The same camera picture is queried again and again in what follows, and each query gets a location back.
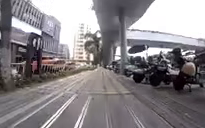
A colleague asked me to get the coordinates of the dark green tree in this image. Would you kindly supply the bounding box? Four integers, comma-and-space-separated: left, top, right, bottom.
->
83, 30, 103, 67

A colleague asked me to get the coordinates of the tall pale building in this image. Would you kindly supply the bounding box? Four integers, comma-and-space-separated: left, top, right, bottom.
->
72, 22, 92, 63

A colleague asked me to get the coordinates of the grey paved path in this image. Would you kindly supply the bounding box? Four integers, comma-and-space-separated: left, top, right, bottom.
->
0, 66, 205, 128

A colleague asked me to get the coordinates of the grey-blue building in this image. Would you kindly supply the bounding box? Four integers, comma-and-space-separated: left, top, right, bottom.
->
58, 43, 71, 61

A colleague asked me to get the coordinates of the red vehicle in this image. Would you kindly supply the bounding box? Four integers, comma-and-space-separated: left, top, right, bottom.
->
31, 58, 68, 75

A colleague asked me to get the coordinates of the grey concrete viaduct with pillars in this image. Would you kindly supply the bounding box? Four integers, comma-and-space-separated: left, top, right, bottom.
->
91, 0, 156, 75

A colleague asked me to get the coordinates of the row of parked scooters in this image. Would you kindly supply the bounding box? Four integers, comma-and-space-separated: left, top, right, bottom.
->
106, 44, 205, 102

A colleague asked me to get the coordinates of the grey elevated bridge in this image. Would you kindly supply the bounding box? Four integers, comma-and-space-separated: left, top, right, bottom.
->
125, 28, 205, 52

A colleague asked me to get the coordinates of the dark signpost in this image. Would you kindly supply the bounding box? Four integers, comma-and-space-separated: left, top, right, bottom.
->
24, 32, 45, 80

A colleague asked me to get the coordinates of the grey paved parking strip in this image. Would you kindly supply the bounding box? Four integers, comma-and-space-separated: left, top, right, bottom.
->
106, 68, 205, 128

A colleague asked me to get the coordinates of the large grey building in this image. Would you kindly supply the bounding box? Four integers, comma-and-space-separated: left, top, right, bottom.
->
0, 0, 63, 79

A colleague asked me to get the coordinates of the palm tree trunk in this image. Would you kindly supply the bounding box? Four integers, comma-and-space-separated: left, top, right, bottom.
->
0, 0, 14, 88

